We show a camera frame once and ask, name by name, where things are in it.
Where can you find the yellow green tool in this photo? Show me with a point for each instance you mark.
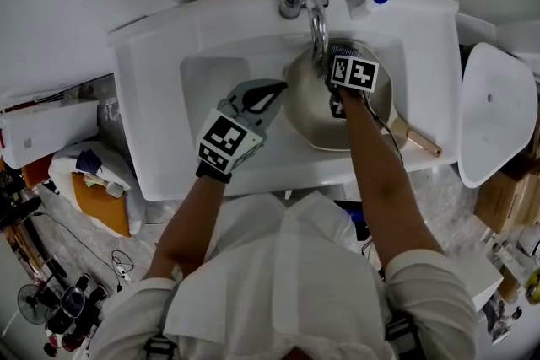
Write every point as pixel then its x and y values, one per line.
pixel 533 284

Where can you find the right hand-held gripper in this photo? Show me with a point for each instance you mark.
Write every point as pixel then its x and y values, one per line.
pixel 358 73

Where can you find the black wristband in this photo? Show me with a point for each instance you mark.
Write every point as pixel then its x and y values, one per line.
pixel 213 175

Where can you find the long white box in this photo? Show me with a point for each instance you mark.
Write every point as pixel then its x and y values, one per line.
pixel 46 135

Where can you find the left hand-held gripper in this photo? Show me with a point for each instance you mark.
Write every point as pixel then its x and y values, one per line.
pixel 223 139

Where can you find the orange board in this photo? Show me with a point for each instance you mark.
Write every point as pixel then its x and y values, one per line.
pixel 103 208

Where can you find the black floor fan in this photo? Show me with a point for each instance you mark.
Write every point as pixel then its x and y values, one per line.
pixel 31 303

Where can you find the chrome faucet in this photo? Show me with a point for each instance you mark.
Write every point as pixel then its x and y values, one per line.
pixel 318 25

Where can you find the white sack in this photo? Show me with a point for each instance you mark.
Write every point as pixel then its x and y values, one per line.
pixel 61 168

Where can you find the person's white shirt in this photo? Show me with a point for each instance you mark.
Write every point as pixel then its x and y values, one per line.
pixel 278 282

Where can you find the black swivel chair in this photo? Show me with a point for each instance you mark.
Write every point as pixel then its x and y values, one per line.
pixel 17 206

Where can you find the person's right forearm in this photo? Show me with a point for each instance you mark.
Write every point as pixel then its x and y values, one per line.
pixel 379 189

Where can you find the person's left forearm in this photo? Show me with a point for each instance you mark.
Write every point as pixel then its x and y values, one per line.
pixel 190 223

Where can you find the white cabinet panel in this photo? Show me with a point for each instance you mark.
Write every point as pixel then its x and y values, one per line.
pixel 485 278

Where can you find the white ceramic fixture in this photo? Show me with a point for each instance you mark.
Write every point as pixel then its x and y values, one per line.
pixel 523 38

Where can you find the black and silver appliance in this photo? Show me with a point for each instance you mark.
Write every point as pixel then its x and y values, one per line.
pixel 73 299

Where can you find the navy blue cloth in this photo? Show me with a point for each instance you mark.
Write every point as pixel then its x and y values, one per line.
pixel 88 162

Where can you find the white sink vanity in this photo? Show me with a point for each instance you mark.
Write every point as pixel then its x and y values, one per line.
pixel 156 105

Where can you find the large cardboard box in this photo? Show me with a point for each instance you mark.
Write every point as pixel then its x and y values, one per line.
pixel 502 202

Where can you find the black device with blue screen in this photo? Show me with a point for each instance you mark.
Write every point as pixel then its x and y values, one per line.
pixel 358 219

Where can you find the white loose ceramic basin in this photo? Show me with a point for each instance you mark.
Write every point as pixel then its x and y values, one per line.
pixel 493 130

